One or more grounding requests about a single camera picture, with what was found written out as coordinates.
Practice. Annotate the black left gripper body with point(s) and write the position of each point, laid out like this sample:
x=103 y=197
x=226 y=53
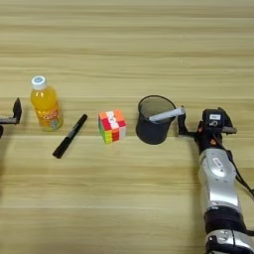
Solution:
x=6 y=120

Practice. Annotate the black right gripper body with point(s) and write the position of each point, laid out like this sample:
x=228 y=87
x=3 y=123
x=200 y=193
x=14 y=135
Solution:
x=207 y=139

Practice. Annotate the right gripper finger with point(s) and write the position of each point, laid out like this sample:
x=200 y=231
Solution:
x=181 y=125
x=227 y=118

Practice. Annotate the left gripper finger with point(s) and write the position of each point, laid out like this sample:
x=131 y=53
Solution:
x=17 y=109

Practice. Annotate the white marker pen black cap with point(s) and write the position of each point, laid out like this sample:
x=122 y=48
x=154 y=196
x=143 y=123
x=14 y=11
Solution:
x=167 y=114

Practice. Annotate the orange juice bottle white cap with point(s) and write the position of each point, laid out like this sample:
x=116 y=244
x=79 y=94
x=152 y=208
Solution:
x=45 y=105

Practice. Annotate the black mesh pen cup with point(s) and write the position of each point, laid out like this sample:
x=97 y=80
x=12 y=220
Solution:
x=152 y=130

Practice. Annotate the multicolour puzzle cube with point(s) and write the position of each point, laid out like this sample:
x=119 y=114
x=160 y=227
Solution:
x=112 y=127

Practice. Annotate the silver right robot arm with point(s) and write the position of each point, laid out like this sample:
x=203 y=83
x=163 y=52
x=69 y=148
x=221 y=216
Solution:
x=220 y=185

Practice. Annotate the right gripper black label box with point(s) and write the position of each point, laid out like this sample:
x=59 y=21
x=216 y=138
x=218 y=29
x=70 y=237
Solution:
x=213 y=118

